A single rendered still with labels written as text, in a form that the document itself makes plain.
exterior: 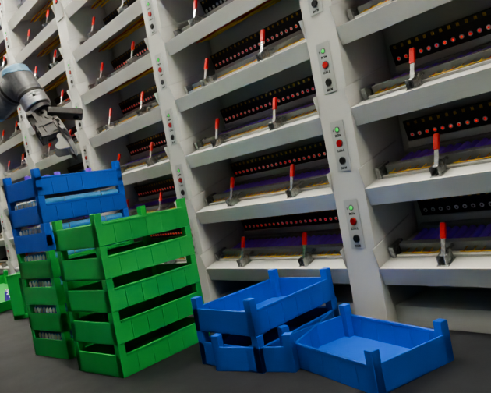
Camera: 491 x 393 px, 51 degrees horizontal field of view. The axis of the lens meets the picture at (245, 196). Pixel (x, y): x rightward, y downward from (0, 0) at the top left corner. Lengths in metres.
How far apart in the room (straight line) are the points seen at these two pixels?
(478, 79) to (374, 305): 0.57
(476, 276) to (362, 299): 0.30
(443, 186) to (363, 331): 0.38
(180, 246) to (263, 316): 0.39
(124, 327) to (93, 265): 0.17
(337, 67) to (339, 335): 0.64
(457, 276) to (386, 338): 0.20
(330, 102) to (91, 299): 0.76
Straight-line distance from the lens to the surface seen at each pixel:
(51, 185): 1.62
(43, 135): 1.82
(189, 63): 1.88
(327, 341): 1.27
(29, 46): 2.95
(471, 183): 1.14
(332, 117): 1.30
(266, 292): 1.45
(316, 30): 1.34
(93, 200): 1.69
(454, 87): 1.14
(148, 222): 1.37
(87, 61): 2.49
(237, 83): 1.55
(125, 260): 1.32
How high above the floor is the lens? 0.40
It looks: 1 degrees down
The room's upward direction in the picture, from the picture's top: 10 degrees counter-clockwise
